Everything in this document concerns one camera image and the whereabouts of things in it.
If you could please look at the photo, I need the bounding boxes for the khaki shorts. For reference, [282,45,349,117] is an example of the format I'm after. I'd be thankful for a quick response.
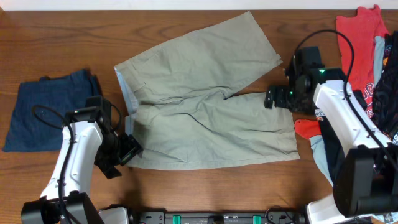
[114,12,299,170]

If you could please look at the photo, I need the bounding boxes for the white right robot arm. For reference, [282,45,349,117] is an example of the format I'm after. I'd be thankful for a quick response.
[264,68,397,223]

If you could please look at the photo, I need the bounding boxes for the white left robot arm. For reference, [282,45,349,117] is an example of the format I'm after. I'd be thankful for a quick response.
[21,121,142,223]

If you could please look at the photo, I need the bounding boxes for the red t-shirt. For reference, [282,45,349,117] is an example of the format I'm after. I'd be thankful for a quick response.
[294,4,389,139]

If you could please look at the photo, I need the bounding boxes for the black orange patterned jersey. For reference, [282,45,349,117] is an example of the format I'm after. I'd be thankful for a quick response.
[310,31,397,184]

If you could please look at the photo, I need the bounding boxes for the folded navy blue shorts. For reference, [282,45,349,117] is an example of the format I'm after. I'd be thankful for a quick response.
[2,70,101,152]

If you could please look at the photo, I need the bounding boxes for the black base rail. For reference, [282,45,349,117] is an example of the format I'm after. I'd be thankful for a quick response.
[132,208,309,224]

